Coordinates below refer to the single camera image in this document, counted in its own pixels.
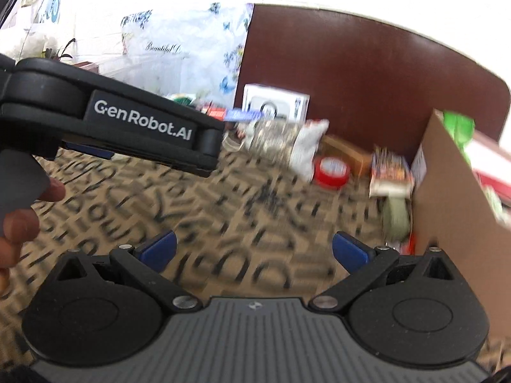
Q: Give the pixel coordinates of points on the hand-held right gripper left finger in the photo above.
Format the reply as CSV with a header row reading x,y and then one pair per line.
x,y
159,248

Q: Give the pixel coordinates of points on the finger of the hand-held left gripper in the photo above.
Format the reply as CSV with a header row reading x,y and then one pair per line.
x,y
90,149

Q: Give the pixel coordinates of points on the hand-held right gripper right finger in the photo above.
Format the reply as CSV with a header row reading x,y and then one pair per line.
x,y
348,250

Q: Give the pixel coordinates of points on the person's left hand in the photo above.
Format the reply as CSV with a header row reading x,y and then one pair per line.
x,y
20,223

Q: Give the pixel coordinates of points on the potted plant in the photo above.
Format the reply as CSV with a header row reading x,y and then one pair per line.
x,y
60,52

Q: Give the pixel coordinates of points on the grey-green pouch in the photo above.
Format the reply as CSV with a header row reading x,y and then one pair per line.
x,y
395,217

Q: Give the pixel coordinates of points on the red tape roll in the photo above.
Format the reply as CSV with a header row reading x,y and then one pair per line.
x,y
331,171

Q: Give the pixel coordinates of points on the colourful snack packet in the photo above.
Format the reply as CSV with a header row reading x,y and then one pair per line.
x,y
391,171

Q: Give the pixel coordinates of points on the small brown cardboard box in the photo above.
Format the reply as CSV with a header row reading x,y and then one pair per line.
x,y
351,153

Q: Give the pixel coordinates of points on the small red box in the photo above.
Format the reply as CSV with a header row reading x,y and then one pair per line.
x,y
213,112

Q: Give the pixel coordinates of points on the clear bag of nuts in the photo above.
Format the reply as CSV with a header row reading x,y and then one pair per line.
x,y
279,139

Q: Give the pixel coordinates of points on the white blue-flowered plastic bag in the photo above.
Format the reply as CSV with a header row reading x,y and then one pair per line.
x,y
179,48

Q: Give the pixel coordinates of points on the blue packet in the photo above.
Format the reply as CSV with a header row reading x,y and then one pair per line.
x,y
241,115

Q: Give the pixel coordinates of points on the green plastic bag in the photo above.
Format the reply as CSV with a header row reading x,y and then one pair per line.
x,y
459,131

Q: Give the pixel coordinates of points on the red flat box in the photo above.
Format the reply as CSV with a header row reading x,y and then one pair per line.
x,y
493,171

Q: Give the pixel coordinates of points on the white box with black picture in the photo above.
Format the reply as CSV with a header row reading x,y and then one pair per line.
x,y
275,101

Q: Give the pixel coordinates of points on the dark brown folding table board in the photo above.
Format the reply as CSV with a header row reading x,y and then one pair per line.
x,y
359,72

